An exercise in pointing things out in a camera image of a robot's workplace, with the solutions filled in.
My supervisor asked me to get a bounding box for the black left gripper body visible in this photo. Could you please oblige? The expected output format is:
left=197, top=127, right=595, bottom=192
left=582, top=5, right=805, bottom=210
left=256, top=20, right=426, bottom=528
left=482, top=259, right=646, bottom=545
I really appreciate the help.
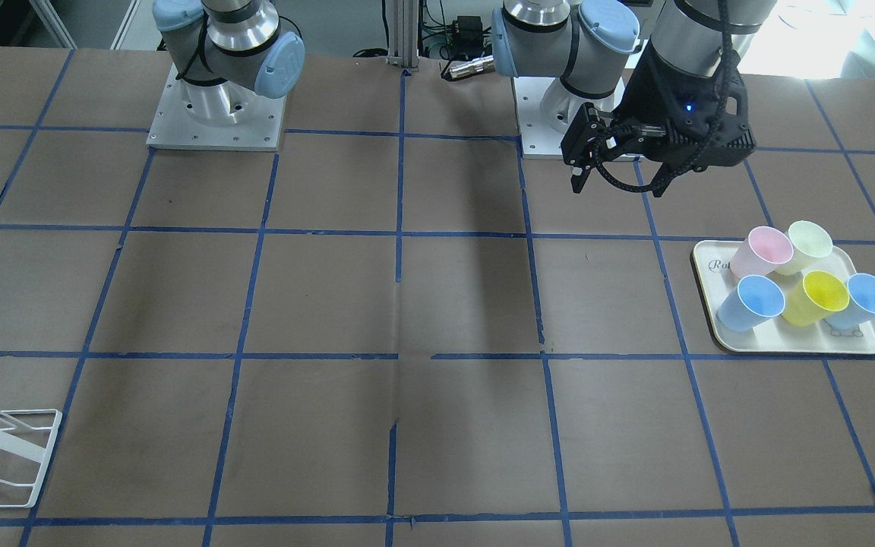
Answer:
left=561, top=46, right=757, bottom=193

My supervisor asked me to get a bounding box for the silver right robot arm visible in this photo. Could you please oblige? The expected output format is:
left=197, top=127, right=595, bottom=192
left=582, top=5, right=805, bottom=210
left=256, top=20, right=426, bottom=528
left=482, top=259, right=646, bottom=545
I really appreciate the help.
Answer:
left=152, top=1, right=305, bottom=98

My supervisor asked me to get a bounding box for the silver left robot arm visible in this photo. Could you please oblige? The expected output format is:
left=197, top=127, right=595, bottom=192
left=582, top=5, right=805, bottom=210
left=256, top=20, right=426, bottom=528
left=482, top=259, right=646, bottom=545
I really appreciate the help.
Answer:
left=491, top=1, right=775, bottom=198

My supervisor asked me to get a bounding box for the pink cup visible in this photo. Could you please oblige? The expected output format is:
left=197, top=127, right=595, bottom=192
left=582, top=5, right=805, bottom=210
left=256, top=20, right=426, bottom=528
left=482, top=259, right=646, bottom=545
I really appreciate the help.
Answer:
left=729, top=227, right=794, bottom=278

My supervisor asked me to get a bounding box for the light blue cup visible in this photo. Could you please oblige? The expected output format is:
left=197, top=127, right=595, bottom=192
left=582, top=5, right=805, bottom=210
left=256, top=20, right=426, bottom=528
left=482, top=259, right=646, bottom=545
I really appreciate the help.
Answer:
left=716, top=276, right=787, bottom=332

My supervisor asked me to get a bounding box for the cream white cup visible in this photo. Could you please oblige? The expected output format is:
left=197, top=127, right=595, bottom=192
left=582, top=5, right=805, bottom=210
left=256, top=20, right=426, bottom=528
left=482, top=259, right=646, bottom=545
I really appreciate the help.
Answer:
left=774, top=220, right=836, bottom=276

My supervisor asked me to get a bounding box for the yellow cup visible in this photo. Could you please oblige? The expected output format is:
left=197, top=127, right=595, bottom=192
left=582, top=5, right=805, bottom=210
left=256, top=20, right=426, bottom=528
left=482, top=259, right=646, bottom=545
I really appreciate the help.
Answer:
left=780, top=270, right=850, bottom=327

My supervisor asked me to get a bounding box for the white plastic tray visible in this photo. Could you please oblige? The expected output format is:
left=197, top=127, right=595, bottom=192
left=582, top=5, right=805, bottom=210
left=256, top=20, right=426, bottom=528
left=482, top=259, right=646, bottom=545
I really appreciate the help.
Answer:
left=691, top=240, right=875, bottom=356

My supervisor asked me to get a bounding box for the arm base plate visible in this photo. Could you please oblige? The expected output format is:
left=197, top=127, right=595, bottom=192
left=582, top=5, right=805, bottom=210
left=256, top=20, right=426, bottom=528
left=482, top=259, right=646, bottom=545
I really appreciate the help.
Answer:
left=513, top=77, right=586, bottom=160
left=146, top=66, right=286, bottom=153

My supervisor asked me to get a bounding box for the aluminium frame post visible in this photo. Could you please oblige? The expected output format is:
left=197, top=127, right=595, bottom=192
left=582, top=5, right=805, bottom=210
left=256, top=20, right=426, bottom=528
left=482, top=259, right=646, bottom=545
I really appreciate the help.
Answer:
left=384, top=0, right=421, bottom=72

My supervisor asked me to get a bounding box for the white wire dish rack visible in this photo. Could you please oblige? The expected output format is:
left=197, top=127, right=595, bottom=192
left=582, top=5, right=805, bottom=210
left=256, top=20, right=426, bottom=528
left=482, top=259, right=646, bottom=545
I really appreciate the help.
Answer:
left=0, top=387, right=63, bottom=508

